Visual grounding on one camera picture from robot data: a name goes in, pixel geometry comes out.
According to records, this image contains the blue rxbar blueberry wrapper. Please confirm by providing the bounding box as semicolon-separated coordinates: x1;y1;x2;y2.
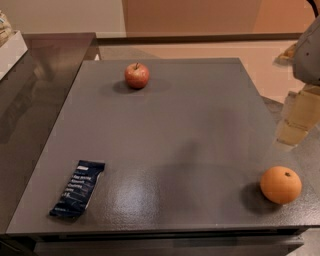
49;160;105;218

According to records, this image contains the black cable top right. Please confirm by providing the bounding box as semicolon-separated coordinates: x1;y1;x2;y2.
306;0;320;18

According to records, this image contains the white box at left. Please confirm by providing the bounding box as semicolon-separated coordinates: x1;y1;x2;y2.
0;31;28;80

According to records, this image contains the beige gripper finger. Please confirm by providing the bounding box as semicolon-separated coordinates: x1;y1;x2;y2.
276;84;320;146
277;43;297;64

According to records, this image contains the orange fruit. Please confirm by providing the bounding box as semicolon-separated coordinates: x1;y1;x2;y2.
260;166;302;205

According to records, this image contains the dark glossy side counter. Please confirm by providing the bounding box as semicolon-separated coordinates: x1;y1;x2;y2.
0;33;100;236

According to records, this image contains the red apple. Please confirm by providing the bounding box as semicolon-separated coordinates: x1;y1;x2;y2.
124;63;150;89

